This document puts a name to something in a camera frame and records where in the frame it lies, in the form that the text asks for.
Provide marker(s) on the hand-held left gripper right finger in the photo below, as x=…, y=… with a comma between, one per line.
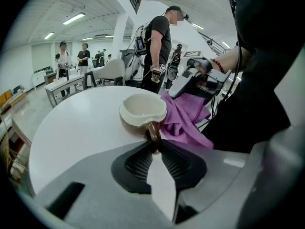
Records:
x=214, y=170

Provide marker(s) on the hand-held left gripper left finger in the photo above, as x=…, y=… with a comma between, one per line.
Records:
x=95, y=175

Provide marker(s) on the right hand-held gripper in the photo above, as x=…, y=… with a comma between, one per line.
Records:
x=219, y=80

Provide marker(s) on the purple cloth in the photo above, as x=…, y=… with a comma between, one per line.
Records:
x=183, y=118

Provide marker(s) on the person's right forearm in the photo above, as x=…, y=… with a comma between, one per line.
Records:
x=231, y=58

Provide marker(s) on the person's right hand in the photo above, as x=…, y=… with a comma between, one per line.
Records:
x=205, y=73

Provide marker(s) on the white round table gold legs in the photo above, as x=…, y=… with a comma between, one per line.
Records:
x=83, y=128

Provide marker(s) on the ceiling strip light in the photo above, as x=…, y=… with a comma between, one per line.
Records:
x=87, y=38
x=197, y=26
x=49, y=35
x=226, y=44
x=74, y=18

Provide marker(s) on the pale shell chair black legs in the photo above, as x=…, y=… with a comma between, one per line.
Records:
x=114, y=68

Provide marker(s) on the person's black printed t-shirt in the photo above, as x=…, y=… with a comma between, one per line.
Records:
x=262, y=56

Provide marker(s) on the white desk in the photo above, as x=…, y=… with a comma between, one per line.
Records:
x=62, y=83

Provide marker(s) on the white low cabinet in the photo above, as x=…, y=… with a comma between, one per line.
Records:
x=38, y=79

